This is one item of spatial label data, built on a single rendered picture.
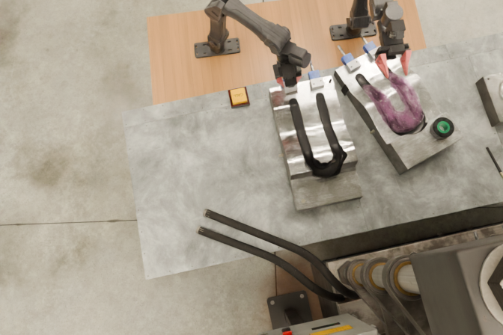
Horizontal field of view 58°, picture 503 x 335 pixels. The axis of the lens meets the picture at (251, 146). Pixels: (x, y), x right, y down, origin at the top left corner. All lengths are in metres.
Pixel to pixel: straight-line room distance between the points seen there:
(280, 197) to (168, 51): 0.80
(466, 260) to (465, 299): 0.05
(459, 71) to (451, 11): 1.17
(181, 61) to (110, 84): 1.02
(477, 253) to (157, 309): 2.19
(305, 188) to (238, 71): 0.59
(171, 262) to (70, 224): 1.12
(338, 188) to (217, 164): 0.49
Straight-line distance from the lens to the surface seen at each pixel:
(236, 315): 2.62
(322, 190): 1.78
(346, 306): 1.85
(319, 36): 2.07
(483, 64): 2.20
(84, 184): 2.85
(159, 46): 2.09
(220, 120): 1.91
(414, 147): 1.84
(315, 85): 1.84
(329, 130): 1.82
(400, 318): 1.38
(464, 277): 0.65
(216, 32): 1.83
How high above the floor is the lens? 2.61
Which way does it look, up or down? 75 degrees down
